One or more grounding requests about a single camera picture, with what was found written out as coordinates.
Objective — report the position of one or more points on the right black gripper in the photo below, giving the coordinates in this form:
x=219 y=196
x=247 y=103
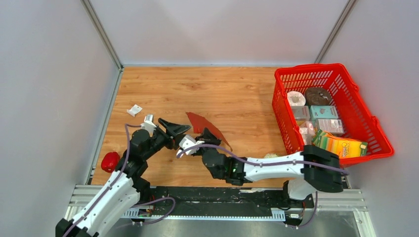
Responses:
x=209 y=138

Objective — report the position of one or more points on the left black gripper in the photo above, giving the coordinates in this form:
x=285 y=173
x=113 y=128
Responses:
x=174 y=130

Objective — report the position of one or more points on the red paper box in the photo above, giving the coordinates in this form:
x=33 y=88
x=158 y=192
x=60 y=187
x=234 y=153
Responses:
x=199 y=123

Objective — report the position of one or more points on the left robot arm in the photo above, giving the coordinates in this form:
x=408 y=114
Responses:
x=125 y=186

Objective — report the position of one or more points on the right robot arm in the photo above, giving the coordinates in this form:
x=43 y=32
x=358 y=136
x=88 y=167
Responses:
x=310 y=170

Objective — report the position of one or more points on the grey small box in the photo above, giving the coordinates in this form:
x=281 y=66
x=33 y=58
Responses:
x=301 y=114

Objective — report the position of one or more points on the teal carton box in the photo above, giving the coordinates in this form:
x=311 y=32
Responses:
x=323 y=112

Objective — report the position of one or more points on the pink white carton box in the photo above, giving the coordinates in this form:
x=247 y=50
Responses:
x=333 y=126

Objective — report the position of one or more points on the green cabbage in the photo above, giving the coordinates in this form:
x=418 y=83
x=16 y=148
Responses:
x=271 y=155

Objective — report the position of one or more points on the red round object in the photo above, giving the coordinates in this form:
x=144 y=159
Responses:
x=110 y=162

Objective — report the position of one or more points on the white tissue roll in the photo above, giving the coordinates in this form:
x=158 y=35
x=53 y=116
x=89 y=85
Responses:
x=296 y=98

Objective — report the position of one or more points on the pink white packet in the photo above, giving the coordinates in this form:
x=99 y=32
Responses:
x=307 y=132

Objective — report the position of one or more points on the brown round package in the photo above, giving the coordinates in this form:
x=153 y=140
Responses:
x=317 y=96

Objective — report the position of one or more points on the red plastic shopping basket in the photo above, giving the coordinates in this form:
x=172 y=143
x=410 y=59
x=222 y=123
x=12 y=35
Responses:
x=358 y=122

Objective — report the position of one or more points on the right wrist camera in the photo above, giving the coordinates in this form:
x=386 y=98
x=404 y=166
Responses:
x=187 y=142

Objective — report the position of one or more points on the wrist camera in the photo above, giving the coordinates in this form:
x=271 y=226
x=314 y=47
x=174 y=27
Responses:
x=187 y=142
x=148 y=124

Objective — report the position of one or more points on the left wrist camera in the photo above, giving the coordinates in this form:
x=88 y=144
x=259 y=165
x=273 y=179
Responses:
x=148 y=124

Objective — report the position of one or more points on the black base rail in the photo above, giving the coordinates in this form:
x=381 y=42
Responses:
x=222 y=203

